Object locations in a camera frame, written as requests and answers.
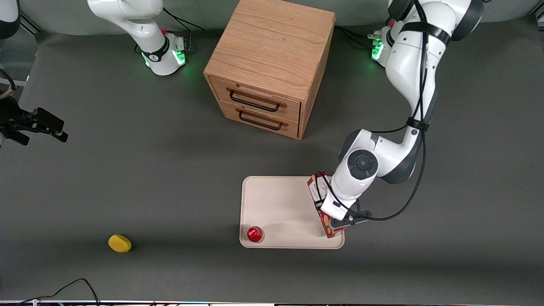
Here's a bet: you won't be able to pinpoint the black cable at table edge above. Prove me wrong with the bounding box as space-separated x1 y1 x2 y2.
16 278 101 306

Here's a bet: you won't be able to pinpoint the wooden drawer cabinet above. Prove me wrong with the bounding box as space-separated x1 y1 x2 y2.
203 0 337 140

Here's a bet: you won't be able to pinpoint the black left base cables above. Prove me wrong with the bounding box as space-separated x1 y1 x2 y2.
334 13 394 50

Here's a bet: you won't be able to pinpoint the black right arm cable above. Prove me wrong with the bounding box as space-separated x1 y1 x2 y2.
0 68 17 91

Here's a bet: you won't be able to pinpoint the wooden drawer front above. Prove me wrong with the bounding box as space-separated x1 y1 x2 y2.
210 76 302 124
219 100 300 139

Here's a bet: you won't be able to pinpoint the black base cables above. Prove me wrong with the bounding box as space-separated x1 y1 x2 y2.
334 13 394 50
135 7 205 55

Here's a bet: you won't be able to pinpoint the red cookie box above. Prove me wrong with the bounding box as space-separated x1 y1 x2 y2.
307 171 347 239

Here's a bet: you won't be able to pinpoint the beige rectangular tray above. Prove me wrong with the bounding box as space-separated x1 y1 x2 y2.
239 176 345 249

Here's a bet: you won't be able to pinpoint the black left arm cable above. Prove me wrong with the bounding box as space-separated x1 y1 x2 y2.
317 0 428 221

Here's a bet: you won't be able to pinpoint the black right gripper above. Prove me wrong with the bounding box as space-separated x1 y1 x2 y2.
0 96 69 146

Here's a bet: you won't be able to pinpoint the black metal drawer handle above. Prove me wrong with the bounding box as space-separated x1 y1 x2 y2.
238 109 284 131
229 90 281 113

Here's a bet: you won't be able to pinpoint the yellow lemon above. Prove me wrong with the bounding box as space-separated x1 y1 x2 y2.
108 234 132 254

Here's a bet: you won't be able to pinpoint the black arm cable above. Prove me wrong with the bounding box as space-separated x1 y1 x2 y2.
317 0 428 221
0 68 17 91

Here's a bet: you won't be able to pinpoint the black right base cables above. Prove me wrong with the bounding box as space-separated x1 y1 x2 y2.
135 7 205 55

